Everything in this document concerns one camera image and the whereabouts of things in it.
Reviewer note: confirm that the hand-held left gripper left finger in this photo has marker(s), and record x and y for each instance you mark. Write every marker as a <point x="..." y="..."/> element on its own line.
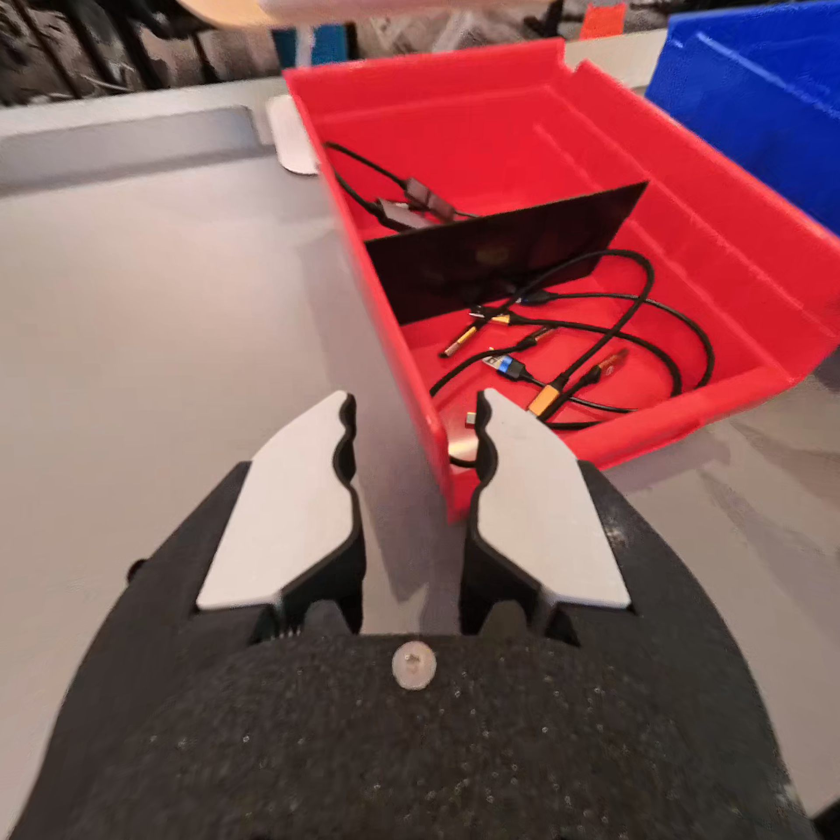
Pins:
<point x="282" y="518"/>

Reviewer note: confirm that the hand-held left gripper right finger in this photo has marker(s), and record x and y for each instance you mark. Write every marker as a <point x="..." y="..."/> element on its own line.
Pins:
<point x="544" y="518"/>

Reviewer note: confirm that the red storage bin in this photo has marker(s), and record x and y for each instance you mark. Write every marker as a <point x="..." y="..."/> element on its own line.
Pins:
<point x="459" y="118"/>

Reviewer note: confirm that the blue storage bin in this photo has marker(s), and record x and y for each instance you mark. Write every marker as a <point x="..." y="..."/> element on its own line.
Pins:
<point x="754" y="98"/>

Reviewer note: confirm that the grey desk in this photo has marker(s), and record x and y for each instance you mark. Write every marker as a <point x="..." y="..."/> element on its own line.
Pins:
<point x="164" y="328"/>

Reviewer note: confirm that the black bin divider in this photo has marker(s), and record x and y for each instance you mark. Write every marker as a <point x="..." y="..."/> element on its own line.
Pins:
<point x="512" y="256"/>

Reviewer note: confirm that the blue container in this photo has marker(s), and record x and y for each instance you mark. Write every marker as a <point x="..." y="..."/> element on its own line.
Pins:
<point x="312" y="46"/>

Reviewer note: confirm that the orange-red object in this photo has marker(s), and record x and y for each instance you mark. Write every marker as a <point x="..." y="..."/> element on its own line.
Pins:
<point x="604" y="21"/>

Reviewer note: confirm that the wood-framed dark panel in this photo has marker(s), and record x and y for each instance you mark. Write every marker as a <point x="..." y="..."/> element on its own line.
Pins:
<point x="223" y="12"/>

